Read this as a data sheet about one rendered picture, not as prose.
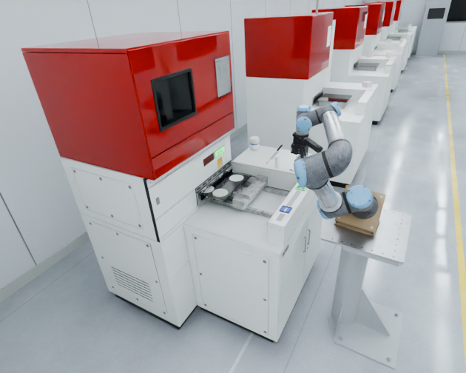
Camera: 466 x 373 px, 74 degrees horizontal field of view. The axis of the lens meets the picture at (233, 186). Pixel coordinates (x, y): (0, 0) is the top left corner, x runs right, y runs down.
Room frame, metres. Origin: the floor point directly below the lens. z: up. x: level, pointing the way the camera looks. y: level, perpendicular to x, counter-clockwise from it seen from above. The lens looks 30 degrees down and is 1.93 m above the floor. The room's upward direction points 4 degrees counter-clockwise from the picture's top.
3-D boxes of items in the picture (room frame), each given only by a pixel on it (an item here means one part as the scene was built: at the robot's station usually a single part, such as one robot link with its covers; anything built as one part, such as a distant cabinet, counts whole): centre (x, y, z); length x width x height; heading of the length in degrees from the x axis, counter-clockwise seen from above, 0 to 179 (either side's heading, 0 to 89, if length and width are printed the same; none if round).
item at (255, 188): (1.75, -0.12, 0.87); 0.36 x 0.08 x 0.03; 149
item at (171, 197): (1.71, 0.22, 1.02); 0.82 x 0.03 x 0.40; 149
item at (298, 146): (1.63, -0.40, 1.25); 0.09 x 0.08 x 0.12; 59
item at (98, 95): (1.87, 0.48, 1.52); 0.81 x 0.75 x 0.59; 149
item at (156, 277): (1.88, 0.51, 0.41); 0.82 x 0.71 x 0.82; 149
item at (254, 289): (1.77, -0.20, 0.41); 0.97 x 0.64 x 0.82; 149
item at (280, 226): (1.51, -0.35, 0.89); 0.55 x 0.09 x 0.14; 149
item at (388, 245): (1.39, -0.73, 0.75); 0.45 x 0.44 x 0.13; 57
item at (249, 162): (2.03, -0.36, 0.89); 0.62 x 0.35 x 0.14; 59
